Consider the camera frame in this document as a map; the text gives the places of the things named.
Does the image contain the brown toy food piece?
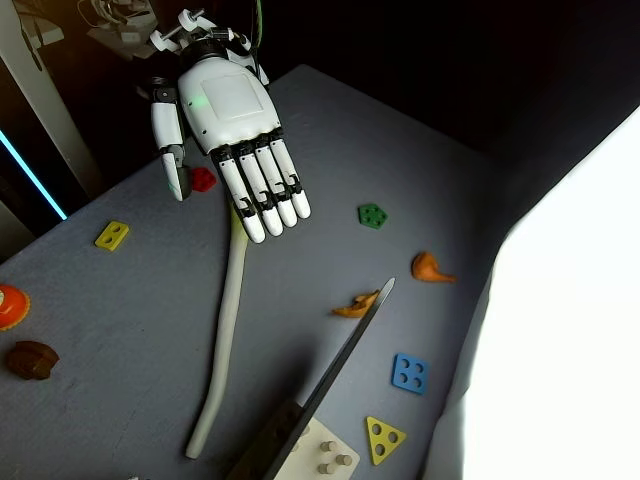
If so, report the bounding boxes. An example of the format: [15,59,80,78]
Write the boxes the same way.
[4,340,60,381]

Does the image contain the cyan light strip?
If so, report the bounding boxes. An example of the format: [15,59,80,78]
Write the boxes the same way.
[0,129,69,221]

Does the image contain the green pentagon block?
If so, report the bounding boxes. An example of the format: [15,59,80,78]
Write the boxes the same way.
[357,203,389,231]

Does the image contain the green cable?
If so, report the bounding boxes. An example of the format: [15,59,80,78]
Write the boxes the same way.
[251,0,265,71]

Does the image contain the orange toy tart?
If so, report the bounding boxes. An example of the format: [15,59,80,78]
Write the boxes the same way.
[0,283,31,331]

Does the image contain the orange toy chicken drumstick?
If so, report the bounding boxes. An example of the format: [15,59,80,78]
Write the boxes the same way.
[411,251,457,285]

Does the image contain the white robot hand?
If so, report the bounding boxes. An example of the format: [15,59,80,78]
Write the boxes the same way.
[138,55,312,245]

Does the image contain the red pentagon block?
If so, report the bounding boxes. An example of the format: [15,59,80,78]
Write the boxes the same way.
[188,166,219,193]

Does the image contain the blue square four-hole block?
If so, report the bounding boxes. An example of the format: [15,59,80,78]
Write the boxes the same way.
[391,352,431,396]

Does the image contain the yellow triangle three-hole block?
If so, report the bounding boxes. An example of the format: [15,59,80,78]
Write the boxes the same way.
[365,415,408,467]

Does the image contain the kitchen knife with brown handle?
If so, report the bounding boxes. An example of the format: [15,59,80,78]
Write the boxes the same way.
[224,277,397,480]

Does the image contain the orange toy chicken wing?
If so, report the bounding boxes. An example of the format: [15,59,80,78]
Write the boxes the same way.
[331,289,381,320]

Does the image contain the long green leek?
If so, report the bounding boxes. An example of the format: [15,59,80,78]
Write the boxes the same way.
[184,192,251,460]

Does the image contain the white post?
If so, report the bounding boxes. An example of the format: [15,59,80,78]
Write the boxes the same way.
[0,0,106,201]

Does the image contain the wooden peg board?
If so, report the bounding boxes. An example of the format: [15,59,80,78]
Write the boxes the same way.
[272,417,361,480]

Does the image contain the yellow rectangular two-hole block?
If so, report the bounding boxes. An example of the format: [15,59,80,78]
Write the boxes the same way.
[94,220,131,252]

